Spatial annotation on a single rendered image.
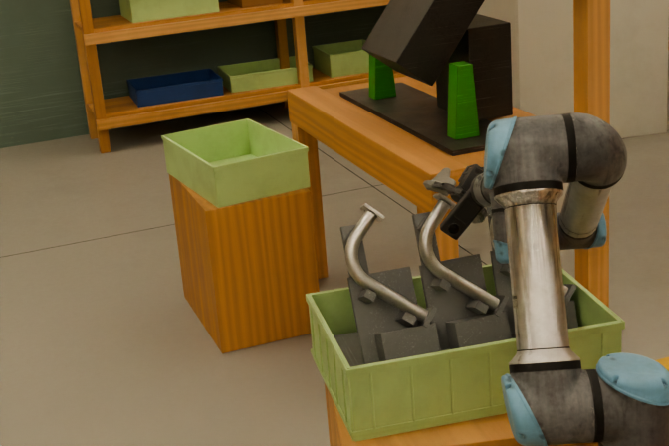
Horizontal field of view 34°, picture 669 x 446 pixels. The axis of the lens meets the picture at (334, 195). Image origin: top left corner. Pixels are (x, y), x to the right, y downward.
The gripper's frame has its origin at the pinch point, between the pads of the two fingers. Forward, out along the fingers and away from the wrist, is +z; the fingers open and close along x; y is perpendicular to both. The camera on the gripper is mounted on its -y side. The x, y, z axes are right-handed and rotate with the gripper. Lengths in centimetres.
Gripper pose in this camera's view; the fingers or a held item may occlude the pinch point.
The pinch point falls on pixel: (448, 204)
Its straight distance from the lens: 252.6
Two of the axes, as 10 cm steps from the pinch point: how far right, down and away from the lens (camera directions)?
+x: -8.0, -5.8, -1.7
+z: -2.7, 0.8, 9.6
